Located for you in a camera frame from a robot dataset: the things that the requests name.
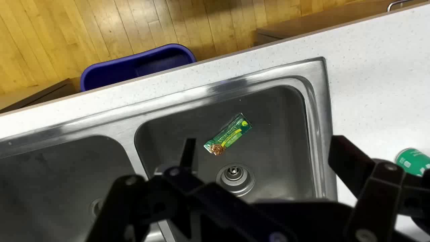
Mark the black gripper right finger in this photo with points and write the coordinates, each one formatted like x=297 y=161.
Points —
x=380 y=196

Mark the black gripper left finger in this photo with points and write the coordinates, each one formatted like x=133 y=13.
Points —
x=178 y=206

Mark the green granola bar sachet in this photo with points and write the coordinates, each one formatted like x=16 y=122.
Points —
x=228 y=132

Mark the stainless steel double sink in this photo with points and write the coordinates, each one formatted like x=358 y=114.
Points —
x=88 y=148

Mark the green soda can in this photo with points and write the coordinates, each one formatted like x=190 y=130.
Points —
x=413 y=161

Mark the blue plastic bin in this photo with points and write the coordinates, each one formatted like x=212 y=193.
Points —
x=134 y=64

